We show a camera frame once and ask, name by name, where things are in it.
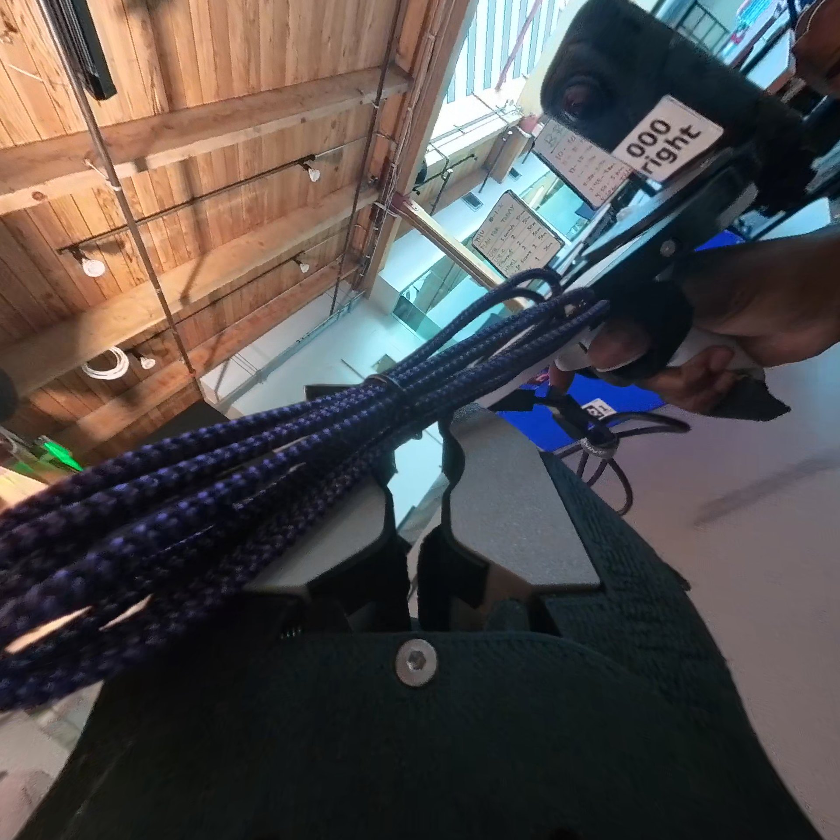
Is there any person's right hand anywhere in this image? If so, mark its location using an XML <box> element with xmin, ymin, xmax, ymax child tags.
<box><xmin>550</xmin><ymin>226</ymin><xmax>840</xmax><ymax>414</ymax></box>

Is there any small handwritten whiteboard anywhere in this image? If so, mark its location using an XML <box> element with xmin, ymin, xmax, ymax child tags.
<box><xmin>471</xmin><ymin>189</ymin><xmax>567</xmax><ymax>280</ymax></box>

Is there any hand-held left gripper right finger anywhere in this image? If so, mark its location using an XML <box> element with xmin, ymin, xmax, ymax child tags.
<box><xmin>420</xmin><ymin>403</ymin><xmax>601</xmax><ymax>608</ymax></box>

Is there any purple braided usb cable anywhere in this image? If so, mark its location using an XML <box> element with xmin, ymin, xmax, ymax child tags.
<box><xmin>0</xmin><ymin>268</ymin><xmax>613</xmax><ymax>713</ymax></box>

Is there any large handwritten whiteboard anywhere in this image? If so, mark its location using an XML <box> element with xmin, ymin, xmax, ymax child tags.
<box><xmin>530</xmin><ymin>118</ymin><xmax>636</xmax><ymax>212</ymax></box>

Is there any black ceiling fixture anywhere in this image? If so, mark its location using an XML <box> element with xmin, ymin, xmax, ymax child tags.
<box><xmin>39</xmin><ymin>0</ymin><xmax>119</xmax><ymax>101</ymax></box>

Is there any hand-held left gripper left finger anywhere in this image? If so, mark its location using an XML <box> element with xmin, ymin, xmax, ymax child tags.
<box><xmin>249</xmin><ymin>459</ymin><xmax>398</xmax><ymax>598</ymax></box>

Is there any metal ceiling pole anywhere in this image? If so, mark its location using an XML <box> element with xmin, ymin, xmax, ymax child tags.
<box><xmin>36</xmin><ymin>0</ymin><xmax>199</xmax><ymax>378</ymax></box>

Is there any white coiled cable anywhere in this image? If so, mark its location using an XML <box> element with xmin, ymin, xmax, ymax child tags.
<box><xmin>80</xmin><ymin>346</ymin><xmax>130</xmax><ymax>381</ymax></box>

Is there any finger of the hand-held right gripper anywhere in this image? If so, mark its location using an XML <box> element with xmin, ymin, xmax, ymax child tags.
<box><xmin>558</xmin><ymin>239</ymin><xmax>664</xmax><ymax>296</ymax></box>

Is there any green lit device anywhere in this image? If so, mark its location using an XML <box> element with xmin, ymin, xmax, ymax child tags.
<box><xmin>0</xmin><ymin>427</ymin><xmax>86</xmax><ymax>487</ymax></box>

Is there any black cable with strap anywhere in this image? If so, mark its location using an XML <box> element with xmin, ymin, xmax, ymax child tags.
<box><xmin>515</xmin><ymin>387</ymin><xmax>691</xmax><ymax>519</ymax></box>

